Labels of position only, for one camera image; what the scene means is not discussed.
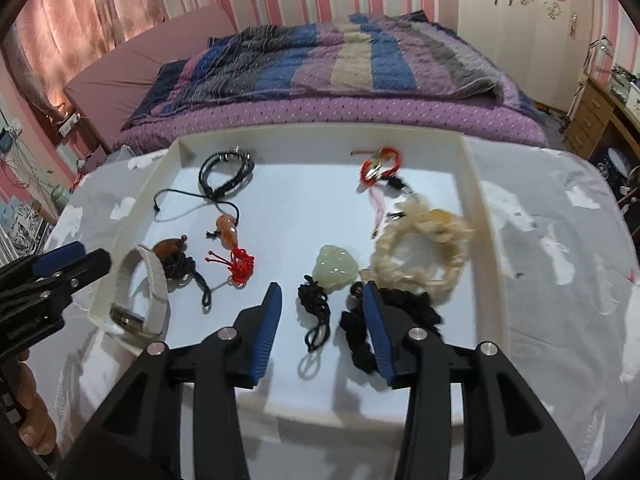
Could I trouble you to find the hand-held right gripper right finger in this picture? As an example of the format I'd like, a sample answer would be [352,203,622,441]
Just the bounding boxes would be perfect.
[362,281,586,480]

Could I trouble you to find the red cord charm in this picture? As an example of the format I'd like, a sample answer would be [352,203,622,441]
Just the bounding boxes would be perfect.
[352,146,416,241]

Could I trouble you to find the striped purple blue quilt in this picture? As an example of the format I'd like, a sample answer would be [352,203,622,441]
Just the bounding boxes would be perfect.
[122,10,533,131]

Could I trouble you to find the cream scrunchie with flower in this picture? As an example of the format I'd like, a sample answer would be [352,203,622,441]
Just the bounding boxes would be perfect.
[369,197,476,296]

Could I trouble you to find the pale green jade pendant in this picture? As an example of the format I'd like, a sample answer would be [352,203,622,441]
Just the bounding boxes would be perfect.
[297,244,358,353]

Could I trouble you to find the black braided beaded bracelet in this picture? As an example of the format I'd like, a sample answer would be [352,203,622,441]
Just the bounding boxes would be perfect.
[152,146,256,223]

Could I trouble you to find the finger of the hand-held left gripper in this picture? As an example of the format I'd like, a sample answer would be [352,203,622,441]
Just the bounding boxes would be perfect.
[27,241,86,278]
[47,249,112,302]

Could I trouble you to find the person's left hand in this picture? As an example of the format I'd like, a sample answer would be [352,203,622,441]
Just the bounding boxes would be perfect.
[15,360,58,456]

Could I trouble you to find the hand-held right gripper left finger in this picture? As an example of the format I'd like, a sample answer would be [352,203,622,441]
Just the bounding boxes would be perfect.
[57,281,284,480]

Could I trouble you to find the white shallow cardboard box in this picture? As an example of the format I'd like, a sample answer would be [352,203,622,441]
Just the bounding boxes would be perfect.
[85,132,513,423]

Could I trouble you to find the tangle of cables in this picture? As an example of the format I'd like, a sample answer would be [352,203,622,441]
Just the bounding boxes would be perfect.
[0,150,76,211]

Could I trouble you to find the white round object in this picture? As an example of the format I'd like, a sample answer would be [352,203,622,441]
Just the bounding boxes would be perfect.
[597,147,636,183]

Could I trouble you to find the white strap wristwatch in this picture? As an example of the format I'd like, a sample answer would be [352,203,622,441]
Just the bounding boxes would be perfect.
[107,245,170,341]

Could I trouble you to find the wall socket with plugs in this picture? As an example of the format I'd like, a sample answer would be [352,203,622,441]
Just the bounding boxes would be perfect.
[0,120,23,153]

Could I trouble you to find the black scrunchie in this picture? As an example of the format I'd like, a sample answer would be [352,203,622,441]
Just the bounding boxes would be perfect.
[340,282,443,373]

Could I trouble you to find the white power strip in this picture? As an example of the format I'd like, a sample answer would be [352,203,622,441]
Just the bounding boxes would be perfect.
[57,112,83,136]

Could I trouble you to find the wooden desk with drawers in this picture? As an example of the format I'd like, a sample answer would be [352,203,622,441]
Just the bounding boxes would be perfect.
[565,72,640,161]

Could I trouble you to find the orange pendant with red cord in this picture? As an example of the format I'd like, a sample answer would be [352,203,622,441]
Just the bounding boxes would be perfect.
[205,212,256,288]

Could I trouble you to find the floral patterned cloth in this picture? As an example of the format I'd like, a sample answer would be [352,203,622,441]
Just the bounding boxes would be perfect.
[0,195,51,261]

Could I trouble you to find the brown pendant with black cord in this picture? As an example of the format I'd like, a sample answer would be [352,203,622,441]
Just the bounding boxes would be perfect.
[150,235,213,311]

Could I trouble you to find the pink mattress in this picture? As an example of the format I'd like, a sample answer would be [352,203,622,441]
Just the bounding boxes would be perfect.
[62,2,238,153]

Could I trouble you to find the purple dotted bedsheet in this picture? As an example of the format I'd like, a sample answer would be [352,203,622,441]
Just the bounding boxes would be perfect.
[120,95,548,153]

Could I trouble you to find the silver desk lamp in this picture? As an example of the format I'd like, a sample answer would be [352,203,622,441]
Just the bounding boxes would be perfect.
[587,35,616,78]

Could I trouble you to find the pink curtain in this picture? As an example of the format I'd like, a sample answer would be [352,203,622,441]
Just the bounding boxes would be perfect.
[5,0,181,116]

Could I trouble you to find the white wardrobe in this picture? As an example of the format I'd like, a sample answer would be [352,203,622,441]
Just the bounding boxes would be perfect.
[457,0,608,111]

